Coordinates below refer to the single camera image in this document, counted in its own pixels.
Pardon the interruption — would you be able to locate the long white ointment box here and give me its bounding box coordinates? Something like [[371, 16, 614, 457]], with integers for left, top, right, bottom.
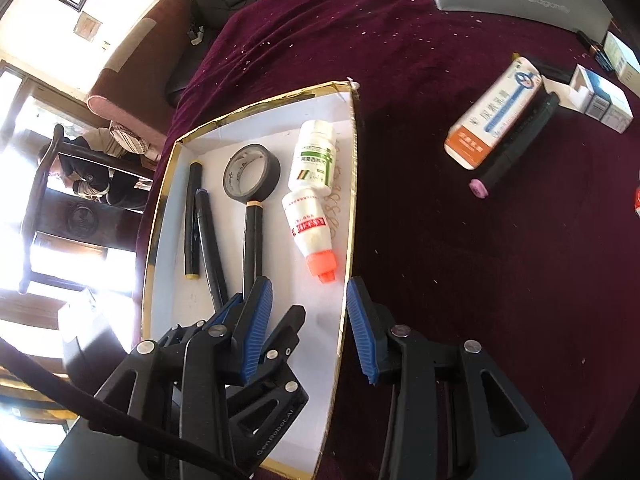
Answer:
[[444, 57, 546, 171]]

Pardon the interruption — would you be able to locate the black tape roll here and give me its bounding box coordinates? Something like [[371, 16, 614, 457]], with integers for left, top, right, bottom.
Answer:
[[223, 143, 279, 205]]

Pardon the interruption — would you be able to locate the black marker pink cap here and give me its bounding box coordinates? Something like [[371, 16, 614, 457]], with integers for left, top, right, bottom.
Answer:
[[468, 91, 561, 198]]

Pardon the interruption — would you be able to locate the white green label medicine bottle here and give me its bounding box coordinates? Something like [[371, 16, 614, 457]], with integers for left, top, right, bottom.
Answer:
[[287, 120, 337, 196]]

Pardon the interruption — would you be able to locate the small blue white open box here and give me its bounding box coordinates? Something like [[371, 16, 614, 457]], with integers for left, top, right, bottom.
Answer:
[[569, 64, 635, 134]]

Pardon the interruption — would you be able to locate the white glue bottle orange cap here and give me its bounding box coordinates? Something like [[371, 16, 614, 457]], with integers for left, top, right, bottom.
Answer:
[[281, 186, 337, 285]]

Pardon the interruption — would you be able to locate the black braided cable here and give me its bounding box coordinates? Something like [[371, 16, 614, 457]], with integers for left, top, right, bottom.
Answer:
[[0, 335, 251, 480]]

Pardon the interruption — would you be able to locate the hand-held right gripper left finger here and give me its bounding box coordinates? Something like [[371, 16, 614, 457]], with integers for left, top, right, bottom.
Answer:
[[92, 276, 274, 480]]

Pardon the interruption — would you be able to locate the black pen gold tip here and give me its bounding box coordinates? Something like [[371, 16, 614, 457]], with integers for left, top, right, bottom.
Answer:
[[576, 29, 612, 70]]

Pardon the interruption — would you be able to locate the gold rimmed white box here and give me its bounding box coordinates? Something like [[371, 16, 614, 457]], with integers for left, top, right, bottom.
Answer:
[[140, 79, 361, 478]]

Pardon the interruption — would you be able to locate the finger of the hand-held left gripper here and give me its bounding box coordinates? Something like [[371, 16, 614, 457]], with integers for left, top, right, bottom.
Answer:
[[159, 294, 246, 348], [225, 304, 310, 466]]

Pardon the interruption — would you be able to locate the small white printed box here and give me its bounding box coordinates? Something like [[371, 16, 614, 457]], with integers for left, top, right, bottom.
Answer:
[[606, 31, 640, 83]]

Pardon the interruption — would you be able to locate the black marker yellow cap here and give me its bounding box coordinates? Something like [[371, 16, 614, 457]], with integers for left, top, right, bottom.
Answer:
[[183, 160, 203, 280]]

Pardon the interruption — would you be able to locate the black marker tan cap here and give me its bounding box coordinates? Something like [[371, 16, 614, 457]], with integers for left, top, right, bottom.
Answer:
[[242, 201, 265, 296]]

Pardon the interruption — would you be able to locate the pile of clothes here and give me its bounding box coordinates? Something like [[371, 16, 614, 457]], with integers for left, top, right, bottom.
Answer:
[[60, 127, 161, 211]]

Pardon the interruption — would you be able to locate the black marker purple cap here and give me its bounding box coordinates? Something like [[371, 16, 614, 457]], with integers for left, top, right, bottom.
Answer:
[[194, 188, 231, 313]]

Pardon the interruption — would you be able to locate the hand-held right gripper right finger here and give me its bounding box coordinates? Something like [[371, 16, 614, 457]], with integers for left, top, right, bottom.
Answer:
[[346, 276, 546, 480]]

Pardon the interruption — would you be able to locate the brown sofa armrest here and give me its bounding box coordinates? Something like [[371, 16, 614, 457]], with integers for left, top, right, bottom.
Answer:
[[86, 0, 196, 148]]

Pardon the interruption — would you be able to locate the dark wooden chair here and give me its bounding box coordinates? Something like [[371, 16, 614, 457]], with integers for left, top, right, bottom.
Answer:
[[17, 124, 156, 296]]

